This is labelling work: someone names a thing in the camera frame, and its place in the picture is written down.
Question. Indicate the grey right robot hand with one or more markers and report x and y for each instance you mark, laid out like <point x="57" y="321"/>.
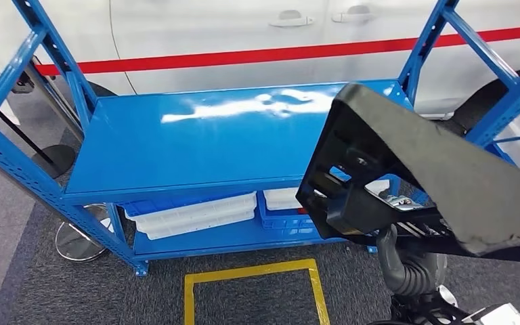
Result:
<point x="388" y="246"/>

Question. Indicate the black plastic plate bracket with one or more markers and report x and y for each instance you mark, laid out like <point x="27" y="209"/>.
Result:
<point x="466" y="179"/>

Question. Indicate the red plastic part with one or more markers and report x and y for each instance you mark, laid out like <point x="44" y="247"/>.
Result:
<point x="302" y="210"/>

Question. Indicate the red barrier belt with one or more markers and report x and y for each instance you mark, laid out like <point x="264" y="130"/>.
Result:
<point x="197" y="59"/>

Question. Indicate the white car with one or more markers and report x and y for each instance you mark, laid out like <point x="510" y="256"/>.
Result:
<point x="219" y="27"/>

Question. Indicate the chrome stanchion with round base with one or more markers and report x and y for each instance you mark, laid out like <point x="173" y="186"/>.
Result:
<point x="80" y="237"/>

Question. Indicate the black stanchion with round base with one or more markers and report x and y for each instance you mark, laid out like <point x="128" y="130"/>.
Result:
<point x="53" y="161"/>

